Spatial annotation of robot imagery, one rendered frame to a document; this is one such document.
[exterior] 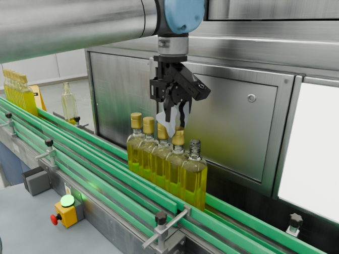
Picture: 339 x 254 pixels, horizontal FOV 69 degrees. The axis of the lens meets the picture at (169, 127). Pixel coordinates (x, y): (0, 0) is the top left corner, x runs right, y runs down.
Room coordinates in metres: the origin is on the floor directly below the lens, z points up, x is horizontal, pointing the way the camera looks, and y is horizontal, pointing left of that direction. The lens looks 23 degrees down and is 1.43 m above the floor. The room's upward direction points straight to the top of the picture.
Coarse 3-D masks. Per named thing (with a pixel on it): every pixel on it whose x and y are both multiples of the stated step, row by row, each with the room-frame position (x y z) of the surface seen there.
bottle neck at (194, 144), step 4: (192, 140) 0.59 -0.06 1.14; (196, 140) 0.59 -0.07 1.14; (192, 144) 0.57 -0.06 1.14; (196, 144) 0.57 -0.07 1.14; (200, 144) 0.57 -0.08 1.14; (192, 148) 0.57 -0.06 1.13; (196, 148) 0.57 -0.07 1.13; (200, 148) 0.58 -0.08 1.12; (192, 152) 0.57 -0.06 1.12; (196, 152) 0.57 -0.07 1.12; (192, 156) 0.57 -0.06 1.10; (196, 156) 0.57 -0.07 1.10
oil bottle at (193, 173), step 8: (184, 160) 0.58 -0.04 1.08; (192, 160) 0.57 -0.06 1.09; (200, 160) 0.57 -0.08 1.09; (184, 168) 0.57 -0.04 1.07; (192, 168) 0.55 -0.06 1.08; (200, 168) 0.55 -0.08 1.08; (184, 176) 0.57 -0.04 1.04; (192, 176) 0.55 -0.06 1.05; (200, 176) 0.55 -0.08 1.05; (184, 184) 0.57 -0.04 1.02; (192, 184) 0.55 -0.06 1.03; (200, 184) 0.56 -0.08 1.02; (184, 192) 0.57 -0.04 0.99; (192, 192) 0.55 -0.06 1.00; (200, 192) 0.56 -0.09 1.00; (184, 200) 0.56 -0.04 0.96; (192, 200) 0.55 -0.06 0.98; (200, 200) 0.56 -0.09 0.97; (200, 208) 0.56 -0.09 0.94
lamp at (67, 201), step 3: (66, 195) 0.73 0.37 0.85; (69, 195) 0.73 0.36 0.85; (63, 198) 0.71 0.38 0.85; (66, 198) 0.71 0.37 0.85; (69, 198) 0.71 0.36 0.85; (72, 198) 0.72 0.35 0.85; (63, 201) 0.70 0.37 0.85; (66, 201) 0.70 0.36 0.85; (69, 201) 0.70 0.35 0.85; (72, 201) 0.71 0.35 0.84; (63, 204) 0.69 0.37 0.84; (66, 204) 0.69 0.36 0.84; (69, 204) 0.70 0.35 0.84; (72, 204) 0.71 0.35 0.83; (63, 207) 0.69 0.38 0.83; (66, 207) 0.69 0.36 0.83
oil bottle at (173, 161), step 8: (184, 152) 0.61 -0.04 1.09; (168, 160) 0.60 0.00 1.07; (176, 160) 0.59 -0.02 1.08; (168, 168) 0.60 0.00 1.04; (176, 168) 0.59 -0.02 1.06; (168, 176) 0.60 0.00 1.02; (176, 176) 0.59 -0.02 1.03; (168, 184) 0.60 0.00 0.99; (176, 184) 0.59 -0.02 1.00; (168, 192) 0.60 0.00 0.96; (176, 192) 0.58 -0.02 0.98
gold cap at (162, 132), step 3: (159, 123) 0.65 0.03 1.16; (159, 126) 0.64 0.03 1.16; (162, 126) 0.64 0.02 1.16; (159, 129) 0.65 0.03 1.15; (162, 129) 0.64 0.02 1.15; (165, 129) 0.64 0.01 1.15; (159, 132) 0.64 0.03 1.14; (162, 132) 0.64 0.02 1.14; (165, 132) 0.64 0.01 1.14; (159, 135) 0.64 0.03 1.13; (162, 135) 0.64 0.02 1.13; (165, 135) 0.64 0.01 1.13; (159, 138) 0.64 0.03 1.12; (162, 138) 0.64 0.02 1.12; (165, 138) 0.64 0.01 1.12
